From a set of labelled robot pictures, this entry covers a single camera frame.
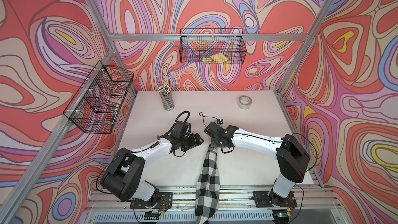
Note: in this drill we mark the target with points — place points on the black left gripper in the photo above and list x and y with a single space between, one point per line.
194 143

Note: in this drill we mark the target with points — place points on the black wire basket back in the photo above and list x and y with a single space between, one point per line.
196 43

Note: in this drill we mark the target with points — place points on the black white checkered sleeve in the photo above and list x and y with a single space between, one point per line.
208 188

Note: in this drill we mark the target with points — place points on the black wire basket left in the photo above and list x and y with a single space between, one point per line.
95 108

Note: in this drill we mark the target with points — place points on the black wire basket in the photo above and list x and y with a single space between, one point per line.
196 43
95 108

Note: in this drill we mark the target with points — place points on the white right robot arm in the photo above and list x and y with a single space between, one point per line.
292 157

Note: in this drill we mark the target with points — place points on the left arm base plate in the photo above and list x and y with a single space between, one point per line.
162 201

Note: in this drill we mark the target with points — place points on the yellow sticky notes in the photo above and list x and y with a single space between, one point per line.
217 59

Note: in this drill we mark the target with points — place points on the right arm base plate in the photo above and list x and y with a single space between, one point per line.
268 199

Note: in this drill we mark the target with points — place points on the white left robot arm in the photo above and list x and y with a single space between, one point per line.
123 175

